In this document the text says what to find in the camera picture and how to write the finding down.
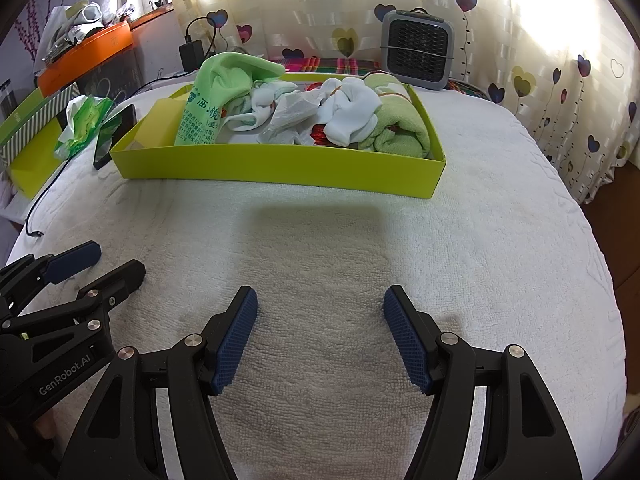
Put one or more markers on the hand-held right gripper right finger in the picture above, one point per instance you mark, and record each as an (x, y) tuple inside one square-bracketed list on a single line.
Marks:
[(407, 345)]

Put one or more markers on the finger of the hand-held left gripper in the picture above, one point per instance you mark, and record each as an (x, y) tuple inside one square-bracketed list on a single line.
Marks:
[(75, 260), (125, 275)]

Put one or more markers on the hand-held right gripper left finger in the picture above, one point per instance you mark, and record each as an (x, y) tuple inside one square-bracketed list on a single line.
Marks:
[(235, 345)]

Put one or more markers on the yellow sponge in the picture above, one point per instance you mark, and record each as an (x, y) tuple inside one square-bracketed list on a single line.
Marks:
[(155, 125)]

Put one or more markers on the lime green shallow box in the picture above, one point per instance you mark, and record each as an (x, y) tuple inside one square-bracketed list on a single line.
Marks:
[(280, 170)]

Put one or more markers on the green printed cloth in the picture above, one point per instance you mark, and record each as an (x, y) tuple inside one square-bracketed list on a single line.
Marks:
[(220, 80)]

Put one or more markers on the white sock bundle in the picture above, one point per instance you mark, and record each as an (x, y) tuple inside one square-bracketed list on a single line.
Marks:
[(260, 97), (350, 110)]

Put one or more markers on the white tissue paper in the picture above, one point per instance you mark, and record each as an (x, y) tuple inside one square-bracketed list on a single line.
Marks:
[(290, 115)]

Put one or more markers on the white cloth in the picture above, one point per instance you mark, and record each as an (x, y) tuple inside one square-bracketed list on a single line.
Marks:
[(11, 200)]

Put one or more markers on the small yellow-green box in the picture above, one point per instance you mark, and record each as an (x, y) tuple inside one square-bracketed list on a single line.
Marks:
[(35, 175)]

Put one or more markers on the black smartphone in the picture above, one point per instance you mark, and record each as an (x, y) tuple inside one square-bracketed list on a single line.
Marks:
[(115, 137)]

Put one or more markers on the green white tissue pack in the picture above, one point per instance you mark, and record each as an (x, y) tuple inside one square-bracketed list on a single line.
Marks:
[(85, 125)]

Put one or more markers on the green striped cardboard box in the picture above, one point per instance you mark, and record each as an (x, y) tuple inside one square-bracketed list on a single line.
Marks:
[(35, 120)]

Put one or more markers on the glass jar with dark lid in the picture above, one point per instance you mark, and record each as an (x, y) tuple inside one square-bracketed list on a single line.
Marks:
[(7, 100)]

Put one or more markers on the orange box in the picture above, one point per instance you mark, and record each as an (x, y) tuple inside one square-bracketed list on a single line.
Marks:
[(85, 55)]

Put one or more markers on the rolled green towel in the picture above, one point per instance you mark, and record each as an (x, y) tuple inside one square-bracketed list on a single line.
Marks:
[(400, 125)]

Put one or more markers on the purple flower branches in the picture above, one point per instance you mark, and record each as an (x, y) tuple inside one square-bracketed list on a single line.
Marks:
[(30, 35)]

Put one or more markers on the black charger adapter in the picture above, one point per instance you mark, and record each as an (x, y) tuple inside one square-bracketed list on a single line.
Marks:
[(192, 55)]

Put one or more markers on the pile of white packets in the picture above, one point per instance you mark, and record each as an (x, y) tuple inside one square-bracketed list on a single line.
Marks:
[(75, 25)]

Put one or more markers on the brown wooden furniture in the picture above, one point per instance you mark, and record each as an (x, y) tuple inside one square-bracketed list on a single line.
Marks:
[(617, 220)]

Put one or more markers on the plaid cloth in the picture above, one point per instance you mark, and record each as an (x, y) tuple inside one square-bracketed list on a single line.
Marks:
[(340, 65)]

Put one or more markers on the grey portable fan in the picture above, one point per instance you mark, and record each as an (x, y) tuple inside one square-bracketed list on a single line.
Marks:
[(417, 50)]

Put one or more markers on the heart print curtain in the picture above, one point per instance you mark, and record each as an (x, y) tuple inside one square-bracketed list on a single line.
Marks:
[(550, 35)]

